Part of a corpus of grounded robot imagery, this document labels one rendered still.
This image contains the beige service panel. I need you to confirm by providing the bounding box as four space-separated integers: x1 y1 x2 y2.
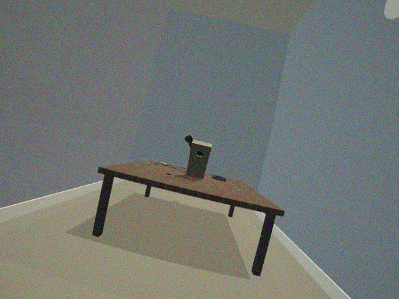
186 140 212 179

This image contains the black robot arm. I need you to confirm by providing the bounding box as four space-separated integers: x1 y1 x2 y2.
185 135 193 148

